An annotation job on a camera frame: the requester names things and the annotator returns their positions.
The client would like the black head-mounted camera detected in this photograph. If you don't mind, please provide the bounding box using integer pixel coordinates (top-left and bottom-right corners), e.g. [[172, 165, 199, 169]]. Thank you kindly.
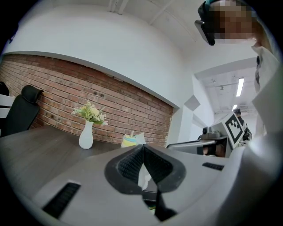
[[194, 1, 216, 46]]

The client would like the black high-back office chair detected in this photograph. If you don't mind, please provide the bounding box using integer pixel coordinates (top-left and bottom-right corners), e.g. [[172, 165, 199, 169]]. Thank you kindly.
[[1, 85, 44, 138]]

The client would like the white slatted chair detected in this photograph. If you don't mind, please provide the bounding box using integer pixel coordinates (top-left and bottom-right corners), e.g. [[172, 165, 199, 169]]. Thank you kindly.
[[0, 94, 16, 137]]

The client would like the black tissue box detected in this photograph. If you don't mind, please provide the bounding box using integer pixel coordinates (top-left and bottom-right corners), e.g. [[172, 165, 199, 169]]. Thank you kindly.
[[142, 189, 158, 210]]

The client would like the pastel yellow cup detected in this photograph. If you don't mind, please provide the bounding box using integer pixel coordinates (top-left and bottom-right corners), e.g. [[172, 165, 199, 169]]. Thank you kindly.
[[120, 130, 142, 148]]

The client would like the white vase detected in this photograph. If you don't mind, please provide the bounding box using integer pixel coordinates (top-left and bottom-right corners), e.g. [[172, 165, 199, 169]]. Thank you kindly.
[[78, 120, 94, 150]]

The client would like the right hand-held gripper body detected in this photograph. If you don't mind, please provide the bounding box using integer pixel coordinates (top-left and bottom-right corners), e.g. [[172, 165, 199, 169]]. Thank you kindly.
[[196, 112, 246, 158]]

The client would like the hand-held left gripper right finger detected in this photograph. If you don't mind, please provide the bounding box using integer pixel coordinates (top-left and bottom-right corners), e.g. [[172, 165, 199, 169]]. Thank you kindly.
[[143, 144, 230, 222]]

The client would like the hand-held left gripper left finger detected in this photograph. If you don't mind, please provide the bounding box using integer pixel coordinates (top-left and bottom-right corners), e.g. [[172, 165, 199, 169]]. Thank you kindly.
[[31, 144, 160, 226]]

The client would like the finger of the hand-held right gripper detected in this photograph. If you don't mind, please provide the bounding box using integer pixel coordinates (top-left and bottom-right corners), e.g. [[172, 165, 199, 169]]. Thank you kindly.
[[167, 136, 228, 150]]

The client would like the small fisheye camera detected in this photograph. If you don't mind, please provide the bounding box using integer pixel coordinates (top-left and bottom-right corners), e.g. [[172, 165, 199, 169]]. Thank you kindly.
[[201, 127, 222, 139]]

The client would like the person's white clothing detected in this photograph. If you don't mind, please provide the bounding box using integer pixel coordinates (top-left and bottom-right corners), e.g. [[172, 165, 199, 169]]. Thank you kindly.
[[251, 43, 283, 142]]

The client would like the person's head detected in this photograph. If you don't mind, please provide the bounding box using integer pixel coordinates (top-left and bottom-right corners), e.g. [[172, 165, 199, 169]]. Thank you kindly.
[[213, 0, 258, 45]]

